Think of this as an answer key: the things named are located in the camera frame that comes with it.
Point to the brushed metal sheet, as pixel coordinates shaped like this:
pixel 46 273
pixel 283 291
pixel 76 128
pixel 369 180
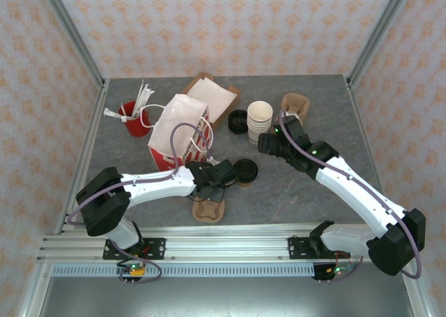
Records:
pixel 226 296

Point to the brown pulp carrier stack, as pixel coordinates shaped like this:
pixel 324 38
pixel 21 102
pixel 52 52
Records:
pixel 294 102

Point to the white paper cup stack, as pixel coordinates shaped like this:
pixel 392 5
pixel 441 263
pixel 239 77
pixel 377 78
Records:
pixel 254 129

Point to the white wrapped straw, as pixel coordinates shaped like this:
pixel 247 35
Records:
pixel 111 113
pixel 123 108
pixel 149 97
pixel 141 94
pixel 145 94

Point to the black plastic cup lid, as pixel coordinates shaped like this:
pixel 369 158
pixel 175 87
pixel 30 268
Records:
pixel 245 170

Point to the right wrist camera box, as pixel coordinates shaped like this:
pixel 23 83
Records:
pixel 293 116

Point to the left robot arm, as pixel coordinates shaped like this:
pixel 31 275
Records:
pixel 157 188

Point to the aluminium frame post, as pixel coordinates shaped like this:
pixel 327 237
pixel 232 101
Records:
pixel 71 28
pixel 380 28

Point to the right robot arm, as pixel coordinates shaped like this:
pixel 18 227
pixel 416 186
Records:
pixel 352 195

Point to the black lid stack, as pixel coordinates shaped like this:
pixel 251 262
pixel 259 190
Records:
pixel 237 127

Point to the white paper napkins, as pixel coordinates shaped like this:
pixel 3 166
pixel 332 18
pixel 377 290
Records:
pixel 216 97

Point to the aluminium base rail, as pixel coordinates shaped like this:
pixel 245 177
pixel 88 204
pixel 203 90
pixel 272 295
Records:
pixel 226 242

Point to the brown cardboard tray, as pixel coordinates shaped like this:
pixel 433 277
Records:
pixel 223 116

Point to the red white paper gift bag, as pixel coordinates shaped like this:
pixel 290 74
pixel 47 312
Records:
pixel 181 115

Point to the red cup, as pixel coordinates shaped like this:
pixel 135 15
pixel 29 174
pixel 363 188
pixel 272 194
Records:
pixel 137 127

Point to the small circuit board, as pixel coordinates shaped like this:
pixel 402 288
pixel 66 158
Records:
pixel 336 270
pixel 134 269

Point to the brown pulp cup carrier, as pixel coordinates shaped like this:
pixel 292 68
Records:
pixel 208 212

